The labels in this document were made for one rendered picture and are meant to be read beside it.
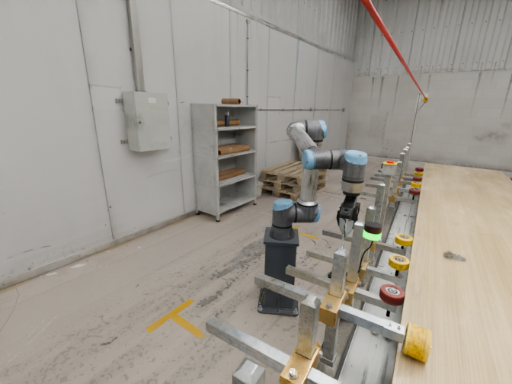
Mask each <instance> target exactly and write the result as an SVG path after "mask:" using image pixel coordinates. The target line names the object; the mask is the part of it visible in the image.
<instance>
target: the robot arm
mask: <svg viewBox="0 0 512 384"><path fill-rule="evenodd" d="M286 133H287V135H288V137H289V138H290V139H291V140H292V141H294V143H295V144H296V146H297V148H298V149H299V151H300V152H301V154H302V166H303V169H302V184H301V192H300V197H299V198H298V199H297V203H294V202H293V200H291V199H279V200H275V201H274V203H273V208H272V209H273V212H272V226H271V228H270V231H269V236H270V237H271V238H272V239H275V240H278V241H288V240H290V239H292V238H293V237H294V231H293V227H292V224H293V223H304V222H310V223H312V222H318V221H319V219H320V215H321V208H320V207H321V206H320V204H319V203H318V201H317V200H316V198H315V197H316V191H317V184H318V172H319V169H321V170H328V169H329V170H342V171H343V174H342V181H341V189H342V191H343V194H344V195H347V196H346V197H345V198H344V202H343V203H342V204H341V206H340V207H339V208H340V210H338V214H337V222H338V226H339V228H340V230H341V233H342V234H344V237H347V236H349V234H350V233H351V232H352V230H353V229H354V223H355V222H356V221H357V220H358V215H359V212H360V203H358V202H357V197H358V196H360V193H361V192H363V185H364V178H365V172H366V164H367V154H366V153H365V152H361V151H356V150H347V149H338V150H322V142H323V139H325V138H326V136H327V126H326V123H325V121H324V120H296V121H293V122H292V123H291V124H290V125H289V126H288V127H287V130H286ZM357 210H358V212H357ZM346 219H349V220H348V221H347V220H346ZM346 221H347V229H346V230H347V231H346V233H345V223H346Z"/></svg>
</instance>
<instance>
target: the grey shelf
mask: <svg viewBox="0 0 512 384"><path fill-rule="evenodd" d="M255 110H256V123H255ZM190 112H191V127H192V142H193V156H194V184H195V198H196V215H200V213H198V210H199V211H202V212H205V213H209V214H211V215H214V216H216V222H220V220H219V214H220V213H224V212H225V211H227V210H230V209H232V208H235V207H237V206H240V205H242V204H244V203H247V202H249V201H252V200H254V203H253V205H257V204H256V195H257V150H258V105H251V104H190ZM225 112H229V119H230V120H239V121H240V124H239V125H235V126H217V120H224V119H225ZM234 143H235V144H242V145H244V144H248V145H249V146H250V147H251V149H250V150H249V151H244V152H236V153H231V154H226V155H218V146H222V145H228V144H234ZM254 161H255V172H254ZM236 167H237V168H238V169H239V170H240V169H243V168H244V169H245V170H246V172H245V173H244V174H240V175H237V176H235V177H232V178H227V179H225V180H221V181H219V171H223V170H226V169H230V168H236ZM237 182H238V192H237ZM234 188H235V192H234Z"/></svg>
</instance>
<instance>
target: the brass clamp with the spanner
mask: <svg viewBox="0 0 512 384"><path fill-rule="evenodd" d="M360 284H361V282H360V278H359V277H357V282H356V283H352V282H350V281H347V277H346V278H345V283H344V288H345V287H346V286H348V287H350V291H349V292H347V294H348V300H345V303H346V304H348V305H352V302H353V300H354V293H355V290H356V288H358V286H359V285H360Z"/></svg>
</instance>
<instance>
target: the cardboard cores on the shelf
mask: <svg viewBox="0 0 512 384"><path fill-rule="evenodd" d="M239 124H240V121H239V120H229V125H230V126H235V125H239ZM217 126H225V120H217ZM250 149H251V147H250V146H249V145H248V144H244V145H242V144H235V143H234V144H228V145H222V146H218V155H226V154H231V153H236V152H244V151H249V150H250ZM245 172H246V170H245V169H244V168H243V169H240V170H239V169H238V168H237V167H236V168H230V169H226V170H223V171H219V181H221V180H225V179H227V178H232V177H235V176H237V175H240V174H244V173H245Z"/></svg>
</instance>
